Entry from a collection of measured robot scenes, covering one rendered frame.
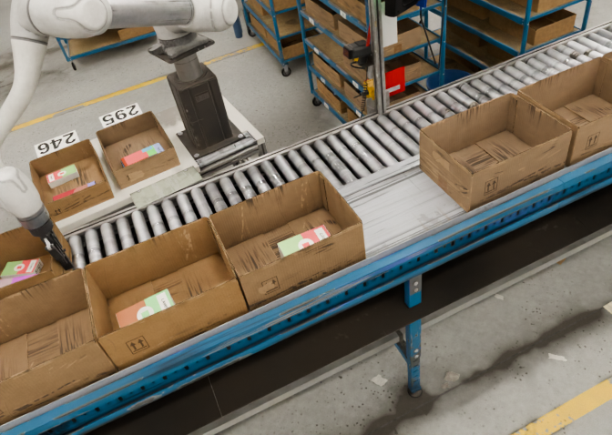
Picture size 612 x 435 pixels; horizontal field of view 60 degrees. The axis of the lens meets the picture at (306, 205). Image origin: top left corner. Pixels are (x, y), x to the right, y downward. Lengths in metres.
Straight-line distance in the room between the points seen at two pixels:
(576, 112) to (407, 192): 0.77
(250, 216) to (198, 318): 0.39
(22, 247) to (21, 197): 0.47
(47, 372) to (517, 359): 1.83
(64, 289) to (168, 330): 0.38
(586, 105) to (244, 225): 1.40
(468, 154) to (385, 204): 0.39
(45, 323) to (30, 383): 0.31
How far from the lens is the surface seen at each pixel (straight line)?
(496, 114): 2.08
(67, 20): 1.67
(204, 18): 2.06
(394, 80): 2.54
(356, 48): 2.35
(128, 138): 2.75
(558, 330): 2.66
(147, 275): 1.78
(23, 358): 1.82
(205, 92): 2.37
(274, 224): 1.80
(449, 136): 1.99
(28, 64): 1.83
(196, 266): 1.77
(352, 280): 1.58
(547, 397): 2.47
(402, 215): 1.80
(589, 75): 2.35
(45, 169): 2.75
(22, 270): 2.25
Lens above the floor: 2.14
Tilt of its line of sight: 42 degrees down
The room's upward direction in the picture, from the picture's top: 11 degrees counter-clockwise
